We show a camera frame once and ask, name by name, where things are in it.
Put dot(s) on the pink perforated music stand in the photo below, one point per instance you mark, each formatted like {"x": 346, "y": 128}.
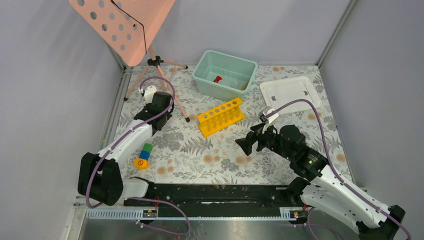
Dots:
{"x": 128, "y": 27}

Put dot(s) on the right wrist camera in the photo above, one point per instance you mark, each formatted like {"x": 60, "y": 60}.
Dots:
{"x": 267, "y": 116}

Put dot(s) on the yellow capped bottle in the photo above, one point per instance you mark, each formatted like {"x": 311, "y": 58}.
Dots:
{"x": 141, "y": 164}

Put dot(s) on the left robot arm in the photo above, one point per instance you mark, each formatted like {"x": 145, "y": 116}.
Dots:
{"x": 100, "y": 176}

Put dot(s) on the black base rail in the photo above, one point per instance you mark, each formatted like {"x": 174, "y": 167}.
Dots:
{"x": 219, "y": 201}

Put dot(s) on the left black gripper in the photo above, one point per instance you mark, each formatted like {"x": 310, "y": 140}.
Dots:
{"x": 147, "y": 106}

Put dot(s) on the mint green plastic bin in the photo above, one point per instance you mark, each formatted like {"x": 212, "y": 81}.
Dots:
{"x": 235, "y": 69}

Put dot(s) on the white plastic bin lid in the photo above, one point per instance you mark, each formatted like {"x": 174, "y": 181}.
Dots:
{"x": 276, "y": 93}

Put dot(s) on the white wash bottle red cap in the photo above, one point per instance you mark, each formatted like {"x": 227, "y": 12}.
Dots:
{"x": 221, "y": 81}

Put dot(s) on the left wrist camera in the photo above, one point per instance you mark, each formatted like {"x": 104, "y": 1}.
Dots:
{"x": 148, "y": 93}

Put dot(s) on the floral patterned table mat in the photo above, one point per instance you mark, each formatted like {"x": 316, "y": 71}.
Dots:
{"x": 182, "y": 155}

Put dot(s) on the yellow test tube rack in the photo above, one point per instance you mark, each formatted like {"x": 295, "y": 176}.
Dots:
{"x": 220, "y": 117}

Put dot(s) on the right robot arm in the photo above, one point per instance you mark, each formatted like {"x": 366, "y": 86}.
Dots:
{"x": 319, "y": 186}

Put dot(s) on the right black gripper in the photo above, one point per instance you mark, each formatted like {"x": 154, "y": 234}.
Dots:
{"x": 256, "y": 134}

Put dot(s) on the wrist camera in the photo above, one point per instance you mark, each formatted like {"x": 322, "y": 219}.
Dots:
{"x": 148, "y": 93}
{"x": 267, "y": 116}

